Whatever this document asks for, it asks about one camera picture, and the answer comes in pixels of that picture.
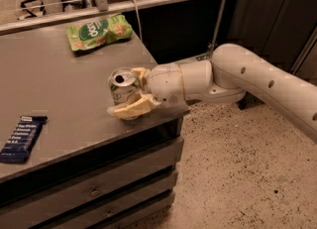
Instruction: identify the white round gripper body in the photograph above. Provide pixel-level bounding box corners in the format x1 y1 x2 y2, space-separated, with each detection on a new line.
146 63 184 105

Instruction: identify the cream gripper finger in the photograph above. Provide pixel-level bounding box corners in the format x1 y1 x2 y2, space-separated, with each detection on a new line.
133 67 151 92
107 93 160 120

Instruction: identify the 7up soda can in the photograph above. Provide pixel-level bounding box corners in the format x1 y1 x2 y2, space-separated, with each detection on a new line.
107 67 141 120

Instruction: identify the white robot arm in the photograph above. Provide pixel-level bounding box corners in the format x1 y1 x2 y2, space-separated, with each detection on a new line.
108 44 317 142

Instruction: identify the green snack bag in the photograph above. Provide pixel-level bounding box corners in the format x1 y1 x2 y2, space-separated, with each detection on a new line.
66 14 133 52

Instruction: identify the grey drawer cabinet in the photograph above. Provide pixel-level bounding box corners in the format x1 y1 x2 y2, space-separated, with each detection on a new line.
0 116 185 229

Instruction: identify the blue snack bar wrapper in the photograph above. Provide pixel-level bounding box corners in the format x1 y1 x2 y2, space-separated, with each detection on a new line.
0 116 48 164

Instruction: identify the dark tall cabinet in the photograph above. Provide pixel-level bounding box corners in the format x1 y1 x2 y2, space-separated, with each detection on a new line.
218 0 317 72

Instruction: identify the grey hanging cable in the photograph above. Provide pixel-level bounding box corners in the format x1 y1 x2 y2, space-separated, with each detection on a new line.
130 0 144 43

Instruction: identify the grey metal rail frame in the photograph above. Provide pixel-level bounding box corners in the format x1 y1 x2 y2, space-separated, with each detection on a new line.
0 0 226 57

